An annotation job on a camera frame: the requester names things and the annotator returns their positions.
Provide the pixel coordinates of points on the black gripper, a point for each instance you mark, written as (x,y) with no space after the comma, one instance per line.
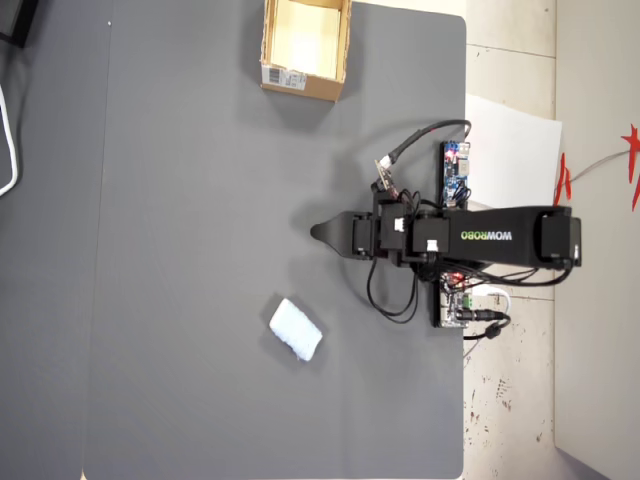
(387,235)

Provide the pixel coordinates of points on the blue yarn block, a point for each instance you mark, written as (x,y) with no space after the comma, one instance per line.
(296,329)

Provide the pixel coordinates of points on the open cardboard box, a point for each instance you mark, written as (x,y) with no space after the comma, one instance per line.
(305,40)

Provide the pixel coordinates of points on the blue circuit board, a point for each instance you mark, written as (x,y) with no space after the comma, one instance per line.
(454,175)

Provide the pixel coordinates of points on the white motor driver board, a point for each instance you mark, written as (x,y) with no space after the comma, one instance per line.
(452,305)

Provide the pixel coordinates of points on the grey textured mat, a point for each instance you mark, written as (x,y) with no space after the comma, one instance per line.
(50,300)
(200,200)

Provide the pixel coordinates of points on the white paper sheet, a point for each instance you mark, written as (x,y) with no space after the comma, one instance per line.
(515,160)

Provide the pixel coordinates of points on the small wrist camera board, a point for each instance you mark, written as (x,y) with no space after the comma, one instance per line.
(386,179)

